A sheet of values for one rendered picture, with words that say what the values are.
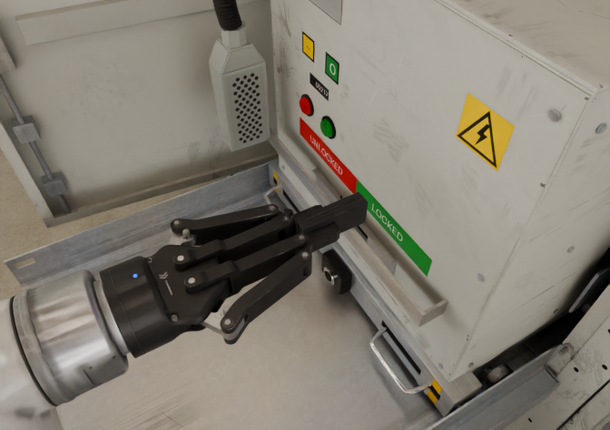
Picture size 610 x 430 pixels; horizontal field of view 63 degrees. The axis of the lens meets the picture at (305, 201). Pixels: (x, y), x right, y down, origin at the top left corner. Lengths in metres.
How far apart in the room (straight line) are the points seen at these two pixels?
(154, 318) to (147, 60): 0.60
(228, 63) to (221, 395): 0.48
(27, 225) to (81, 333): 1.99
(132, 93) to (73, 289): 0.59
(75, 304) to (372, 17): 0.39
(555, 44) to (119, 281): 0.37
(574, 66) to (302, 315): 0.59
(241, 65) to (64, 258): 0.48
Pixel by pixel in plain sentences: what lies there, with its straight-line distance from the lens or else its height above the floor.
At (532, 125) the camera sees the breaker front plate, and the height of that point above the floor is 1.34.
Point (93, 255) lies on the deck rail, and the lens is 1.00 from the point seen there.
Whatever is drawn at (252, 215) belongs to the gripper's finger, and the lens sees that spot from 0.46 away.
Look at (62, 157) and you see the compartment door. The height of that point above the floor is 0.97.
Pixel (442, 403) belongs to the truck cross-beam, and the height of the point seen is 0.89.
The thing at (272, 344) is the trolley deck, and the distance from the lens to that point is 0.83.
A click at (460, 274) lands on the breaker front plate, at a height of 1.13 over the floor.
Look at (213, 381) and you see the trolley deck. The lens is 0.82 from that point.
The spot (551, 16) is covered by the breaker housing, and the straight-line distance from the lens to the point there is 0.48.
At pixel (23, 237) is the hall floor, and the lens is 2.33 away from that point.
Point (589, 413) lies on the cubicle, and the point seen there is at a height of 0.85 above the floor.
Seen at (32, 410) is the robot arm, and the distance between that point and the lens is 0.42.
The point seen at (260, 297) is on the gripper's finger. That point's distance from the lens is 0.41.
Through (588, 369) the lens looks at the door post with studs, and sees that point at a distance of 0.83.
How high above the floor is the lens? 1.59
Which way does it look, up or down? 47 degrees down
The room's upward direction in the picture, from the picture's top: straight up
